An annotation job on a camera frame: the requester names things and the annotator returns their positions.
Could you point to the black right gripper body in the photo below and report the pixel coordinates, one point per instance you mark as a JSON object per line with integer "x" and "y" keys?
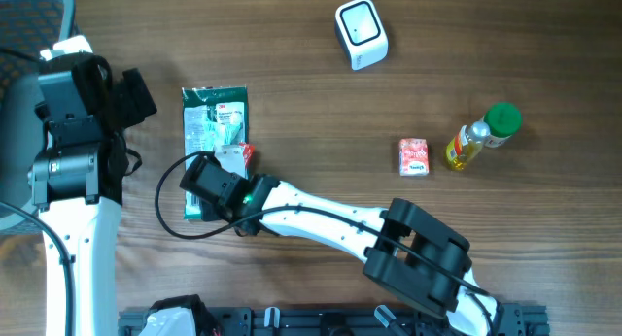
{"x": 210, "y": 213}

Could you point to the yellow dish soap bottle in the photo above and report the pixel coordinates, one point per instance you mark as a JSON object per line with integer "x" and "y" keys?
{"x": 466, "y": 144}

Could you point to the red stick sachet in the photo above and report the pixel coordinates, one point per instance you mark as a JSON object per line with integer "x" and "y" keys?
{"x": 247, "y": 151}

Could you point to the grey plastic mesh basket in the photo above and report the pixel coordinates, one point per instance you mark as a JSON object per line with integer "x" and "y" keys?
{"x": 27, "y": 28}

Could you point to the green lid jar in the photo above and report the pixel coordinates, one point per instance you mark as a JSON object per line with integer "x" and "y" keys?
{"x": 504, "y": 120}

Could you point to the small red white box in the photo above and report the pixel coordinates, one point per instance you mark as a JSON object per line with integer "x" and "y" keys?
{"x": 413, "y": 157}

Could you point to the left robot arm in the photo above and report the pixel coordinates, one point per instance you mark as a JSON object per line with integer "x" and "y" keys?
{"x": 76, "y": 181}

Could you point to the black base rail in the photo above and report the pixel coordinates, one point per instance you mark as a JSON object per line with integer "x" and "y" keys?
{"x": 513, "y": 320}

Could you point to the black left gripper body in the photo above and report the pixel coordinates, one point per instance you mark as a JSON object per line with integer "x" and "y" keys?
{"x": 124, "y": 107}

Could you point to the white barcode scanner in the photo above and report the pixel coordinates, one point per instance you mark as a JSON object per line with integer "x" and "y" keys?
{"x": 360, "y": 33}

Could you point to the green white plastic packet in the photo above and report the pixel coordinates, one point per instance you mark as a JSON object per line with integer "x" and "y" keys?
{"x": 213, "y": 117}

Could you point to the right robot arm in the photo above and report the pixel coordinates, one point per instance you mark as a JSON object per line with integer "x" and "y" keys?
{"x": 416, "y": 257}

